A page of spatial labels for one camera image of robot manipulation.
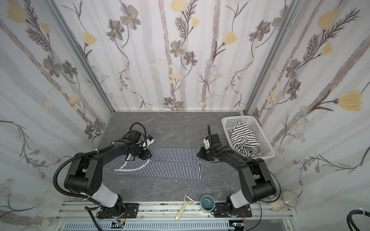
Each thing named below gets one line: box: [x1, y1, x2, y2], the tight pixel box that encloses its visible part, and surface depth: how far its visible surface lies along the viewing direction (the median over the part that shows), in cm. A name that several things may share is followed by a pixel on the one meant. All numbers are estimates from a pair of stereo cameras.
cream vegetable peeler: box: [174, 194, 196, 222], surface depth 75 cm
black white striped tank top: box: [230, 122, 262, 157], surface depth 100 cm
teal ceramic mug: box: [200, 194, 216, 214], surface depth 75 cm
